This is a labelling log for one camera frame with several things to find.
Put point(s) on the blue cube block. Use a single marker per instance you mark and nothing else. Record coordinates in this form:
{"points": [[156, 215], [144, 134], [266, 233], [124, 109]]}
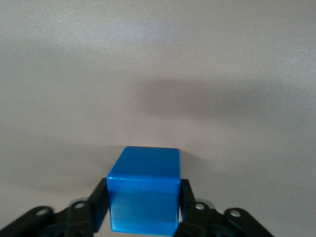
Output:
{"points": [[143, 192]]}

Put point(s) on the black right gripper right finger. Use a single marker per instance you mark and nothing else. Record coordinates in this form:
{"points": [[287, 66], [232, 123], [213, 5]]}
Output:
{"points": [[212, 222]]}

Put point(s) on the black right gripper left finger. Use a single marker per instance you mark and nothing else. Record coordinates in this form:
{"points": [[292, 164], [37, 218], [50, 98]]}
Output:
{"points": [[74, 219]]}

